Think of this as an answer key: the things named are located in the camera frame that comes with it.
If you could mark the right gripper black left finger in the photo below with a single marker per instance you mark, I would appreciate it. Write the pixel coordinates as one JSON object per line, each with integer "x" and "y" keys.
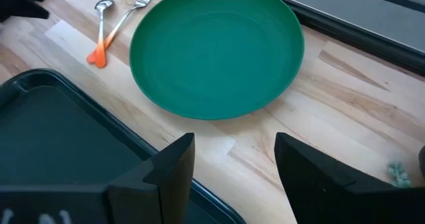
{"x": 166, "y": 184}

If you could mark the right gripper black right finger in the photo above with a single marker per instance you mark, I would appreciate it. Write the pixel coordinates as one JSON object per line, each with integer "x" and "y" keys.
{"x": 318, "y": 190}

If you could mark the dark green serving tray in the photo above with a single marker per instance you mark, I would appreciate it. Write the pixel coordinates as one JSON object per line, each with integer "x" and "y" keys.
{"x": 66, "y": 134}

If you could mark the green round plate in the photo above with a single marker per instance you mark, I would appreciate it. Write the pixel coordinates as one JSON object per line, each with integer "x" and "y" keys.
{"x": 216, "y": 51}

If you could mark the artificial plant in black pot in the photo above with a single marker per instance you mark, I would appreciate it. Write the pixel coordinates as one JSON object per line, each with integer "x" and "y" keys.
{"x": 398, "y": 175}

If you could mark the black table edge rail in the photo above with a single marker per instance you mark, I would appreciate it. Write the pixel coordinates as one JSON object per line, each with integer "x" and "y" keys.
{"x": 365, "y": 39}

